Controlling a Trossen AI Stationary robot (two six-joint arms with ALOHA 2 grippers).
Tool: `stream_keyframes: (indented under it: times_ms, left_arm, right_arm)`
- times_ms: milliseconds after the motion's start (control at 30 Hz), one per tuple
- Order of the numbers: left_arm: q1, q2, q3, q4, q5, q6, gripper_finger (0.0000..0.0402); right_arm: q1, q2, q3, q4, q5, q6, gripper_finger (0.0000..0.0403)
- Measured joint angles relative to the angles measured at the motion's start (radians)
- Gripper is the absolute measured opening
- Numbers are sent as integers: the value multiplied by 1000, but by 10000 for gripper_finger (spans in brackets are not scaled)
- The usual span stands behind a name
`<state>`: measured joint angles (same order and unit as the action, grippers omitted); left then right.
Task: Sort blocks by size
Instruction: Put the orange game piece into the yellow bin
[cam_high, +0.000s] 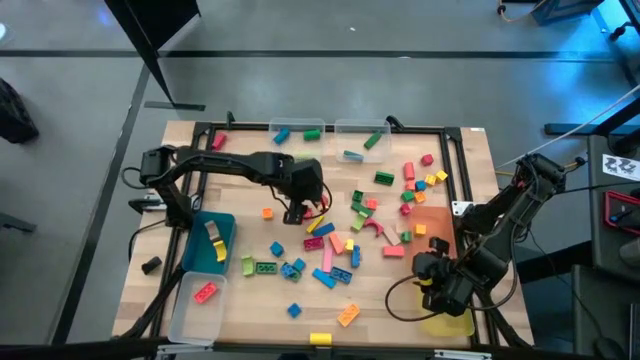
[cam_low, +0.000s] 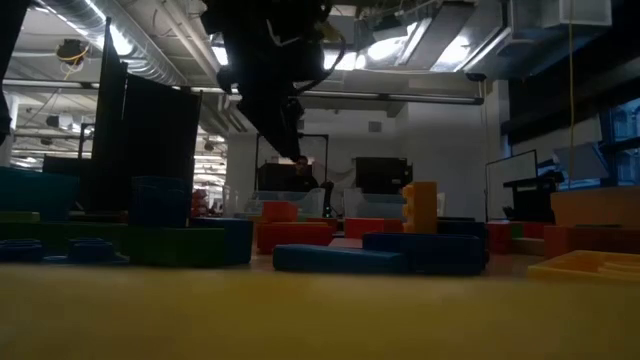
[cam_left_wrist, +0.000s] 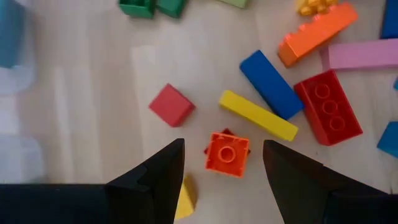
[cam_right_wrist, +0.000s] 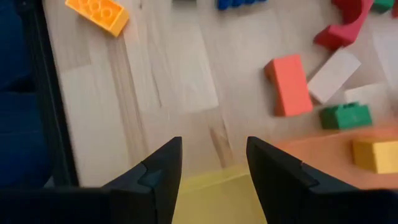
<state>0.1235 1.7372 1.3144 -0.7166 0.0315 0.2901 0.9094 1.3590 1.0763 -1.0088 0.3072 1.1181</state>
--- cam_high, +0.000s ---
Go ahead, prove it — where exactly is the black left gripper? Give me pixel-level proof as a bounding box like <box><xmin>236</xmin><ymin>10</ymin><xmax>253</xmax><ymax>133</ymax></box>
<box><xmin>283</xmin><ymin>158</ymin><xmax>325</xmax><ymax>225</ymax></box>

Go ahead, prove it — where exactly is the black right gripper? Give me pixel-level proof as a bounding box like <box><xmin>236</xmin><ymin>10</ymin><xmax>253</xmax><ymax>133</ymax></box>
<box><xmin>412</xmin><ymin>252</ymin><xmax>475</xmax><ymax>317</ymax></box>

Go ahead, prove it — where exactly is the red arch block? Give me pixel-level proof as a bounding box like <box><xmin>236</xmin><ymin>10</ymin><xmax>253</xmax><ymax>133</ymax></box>
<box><xmin>302</xmin><ymin>194</ymin><xmax>330</xmax><ymax>221</ymax></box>

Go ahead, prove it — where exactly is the grey wooden arch block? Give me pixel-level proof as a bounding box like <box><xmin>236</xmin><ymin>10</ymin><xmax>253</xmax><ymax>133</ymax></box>
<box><xmin>204</xmin><ymin>219</ymin><xmax>224</xmax><ymax>244</ymax></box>

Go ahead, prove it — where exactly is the yellow translucent bin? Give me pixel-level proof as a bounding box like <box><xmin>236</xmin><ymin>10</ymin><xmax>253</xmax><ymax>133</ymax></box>
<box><xmin>418</xmin><ymin>287</ymin><xmax>476</xmax><ymax>338</ymax></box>

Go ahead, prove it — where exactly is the orange translucent bin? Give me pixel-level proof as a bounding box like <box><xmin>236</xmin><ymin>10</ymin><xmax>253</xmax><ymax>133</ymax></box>
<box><xmin>407</xmin><ymin>204</ymin><xmax>459</xmax><ymax>259</ymax></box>

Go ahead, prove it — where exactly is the clear plastic bin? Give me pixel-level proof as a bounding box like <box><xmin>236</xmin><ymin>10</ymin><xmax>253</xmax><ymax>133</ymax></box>
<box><xmin>167</xmin><ymin>271</ymin><xmax>229</xmax><ymax>347</ymax></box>
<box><xmin>268</xmin><ymin>117</ymin><xmax>327</xmax><ymax>162</ymax></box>
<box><xmin>333</xmin><ymin>118</ymin><xmax>393</xmax><ymax>165</ymax></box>

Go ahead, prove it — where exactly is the orange two-by-four lego brick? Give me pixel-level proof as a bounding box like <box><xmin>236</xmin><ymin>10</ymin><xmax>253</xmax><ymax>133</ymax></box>
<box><xmin>336</xmin><ymin>303</ymin><xmax>361</xmax><ymax>328</ymax></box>

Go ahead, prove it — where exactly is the teal plastic bin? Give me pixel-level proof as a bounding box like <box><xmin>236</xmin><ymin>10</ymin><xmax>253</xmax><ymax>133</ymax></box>
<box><xmin>180</xmin><ymin>209</ymin><xmax>238</xmax><ymax>276</ymax></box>

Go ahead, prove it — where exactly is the red two-by-four lego brick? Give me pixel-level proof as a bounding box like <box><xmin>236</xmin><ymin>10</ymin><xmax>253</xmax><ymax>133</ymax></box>
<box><xmin>193</xmin><ymin>281</ymin><xmax>219</xmax><ymax>305</ymax></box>

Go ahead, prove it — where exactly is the black cylinder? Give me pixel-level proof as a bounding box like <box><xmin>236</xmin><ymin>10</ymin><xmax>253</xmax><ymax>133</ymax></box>
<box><xmin>140</xmin><ymin>255</ymin><xmax>164</xmax><ymax>276</ymax></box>

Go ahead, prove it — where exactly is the red-rimmed black case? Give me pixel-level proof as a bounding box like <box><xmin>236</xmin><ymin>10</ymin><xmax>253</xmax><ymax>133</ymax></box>
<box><xmin>603</xmin><ymin>189</ymin><xmax>640</xmax><ymax>236</ymax></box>

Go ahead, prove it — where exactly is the white patterned sheet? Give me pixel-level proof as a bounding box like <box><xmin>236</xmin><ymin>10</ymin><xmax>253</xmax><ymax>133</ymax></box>
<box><xmin>602</xmin><ymin>153</ymin><xmax>640</xmax><ymax>182</ymax></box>

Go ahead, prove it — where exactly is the black partition stand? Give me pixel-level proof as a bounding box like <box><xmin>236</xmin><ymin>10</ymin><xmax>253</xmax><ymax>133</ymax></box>
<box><xmin>103</xmin><ymin>0</ymin><xmax>207</xmax><ymax>112</ymax></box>

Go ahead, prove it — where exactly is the black bag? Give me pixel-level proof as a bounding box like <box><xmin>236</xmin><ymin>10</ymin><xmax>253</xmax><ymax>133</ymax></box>
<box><xmin>0</xmin><ymin>77</ymin><xmax>40</xmax><ymax>145</ymax></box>

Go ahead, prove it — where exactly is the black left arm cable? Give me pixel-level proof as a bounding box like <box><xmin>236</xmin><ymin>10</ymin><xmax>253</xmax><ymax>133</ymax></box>
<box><xmin>318</xmin><ymin>181</ymin><xmax>335</xmax><ymax>218</ymax></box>

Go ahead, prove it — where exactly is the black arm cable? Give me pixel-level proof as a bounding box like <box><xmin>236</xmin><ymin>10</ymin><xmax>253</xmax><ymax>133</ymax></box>
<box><xmin>318</xmin><ymin>181</ymin><xmax>335</xmax><ymax>218</ymax></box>
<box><xmin>384</xmin><ymin>273</ymin><xmax>436</xmax><ymax>323</ymax></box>

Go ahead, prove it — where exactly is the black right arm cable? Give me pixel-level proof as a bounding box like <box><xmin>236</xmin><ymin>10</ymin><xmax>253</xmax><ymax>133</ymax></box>
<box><xmin>384</xmin><ymin>273</ymin><xmax>436</xmax><ymax>323</ymax></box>

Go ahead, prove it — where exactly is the white cable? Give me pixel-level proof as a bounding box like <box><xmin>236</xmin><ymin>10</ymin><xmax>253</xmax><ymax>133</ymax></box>
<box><xmin>494</xmin><ymin>84</ymin><xmax>640</xmax><ymax>170</ymax></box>

